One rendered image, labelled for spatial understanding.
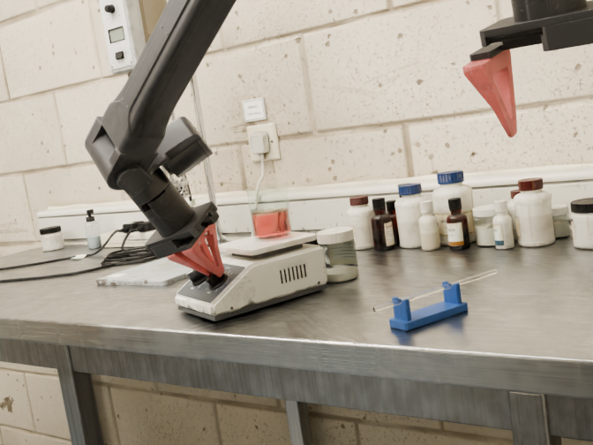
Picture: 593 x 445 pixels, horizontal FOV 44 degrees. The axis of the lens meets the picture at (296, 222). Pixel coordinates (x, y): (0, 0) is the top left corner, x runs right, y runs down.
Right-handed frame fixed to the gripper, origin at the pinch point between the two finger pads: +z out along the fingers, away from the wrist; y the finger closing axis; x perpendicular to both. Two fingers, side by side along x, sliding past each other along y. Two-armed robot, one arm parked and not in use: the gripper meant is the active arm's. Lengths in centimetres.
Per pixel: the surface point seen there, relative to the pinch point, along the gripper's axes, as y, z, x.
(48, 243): 107, 7, -50
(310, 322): -15.1, 7.7, 6.0
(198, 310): 2.5, 2.6, 4.9
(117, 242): 81, 13, -49
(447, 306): -31.8, 12.5, 2.0
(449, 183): -17.0, 20.1, -40.5
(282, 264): -6.6, 5.0, -5.0
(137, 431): 112, 67, -32
